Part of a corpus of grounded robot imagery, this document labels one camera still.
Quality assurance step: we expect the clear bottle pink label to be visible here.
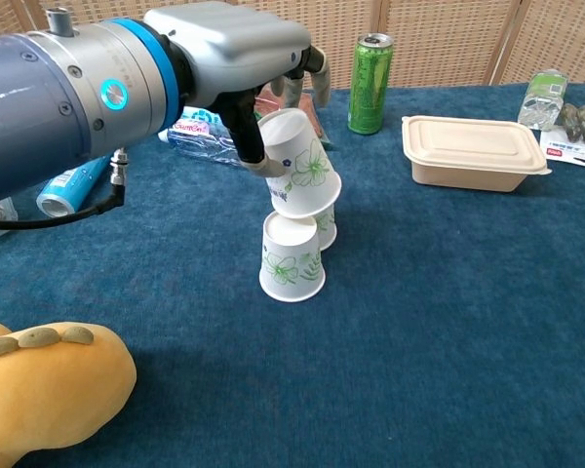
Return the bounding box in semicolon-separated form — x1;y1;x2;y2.
158;119;245;170

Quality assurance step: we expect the clear bottle green label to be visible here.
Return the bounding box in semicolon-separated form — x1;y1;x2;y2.
517;68;569;132

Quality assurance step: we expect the green drink can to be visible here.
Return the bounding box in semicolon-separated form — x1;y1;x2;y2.
346;32;395;136

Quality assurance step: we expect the beige lidded food container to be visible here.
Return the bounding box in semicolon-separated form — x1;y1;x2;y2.
401;115;553;192

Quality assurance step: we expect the carded pack of hooks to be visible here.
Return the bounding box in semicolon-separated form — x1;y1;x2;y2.
538;102;585;172

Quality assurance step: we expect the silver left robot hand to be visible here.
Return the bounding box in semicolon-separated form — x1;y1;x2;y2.
143;0;332;179

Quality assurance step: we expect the white floral paper cup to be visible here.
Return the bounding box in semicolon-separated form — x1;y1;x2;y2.
257;107;343;218
314;199;337;253
258;210;327;303

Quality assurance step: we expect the woven wooden folding screen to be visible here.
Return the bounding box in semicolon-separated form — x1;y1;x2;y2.
0;0;585;102

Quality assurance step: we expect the blue cylindrical tube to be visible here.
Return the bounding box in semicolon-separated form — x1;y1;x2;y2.
35;154;113;219

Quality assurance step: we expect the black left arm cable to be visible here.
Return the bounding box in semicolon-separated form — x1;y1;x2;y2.
0;148;128;231

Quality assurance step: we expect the brown powder plastic bag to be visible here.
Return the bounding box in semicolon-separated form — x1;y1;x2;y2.
253;85;333;150

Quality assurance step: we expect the yellow plush toy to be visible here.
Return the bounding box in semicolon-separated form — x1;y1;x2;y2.
0;318;138;468

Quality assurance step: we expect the blue table cloth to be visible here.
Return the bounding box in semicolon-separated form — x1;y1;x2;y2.
0;82;585;468

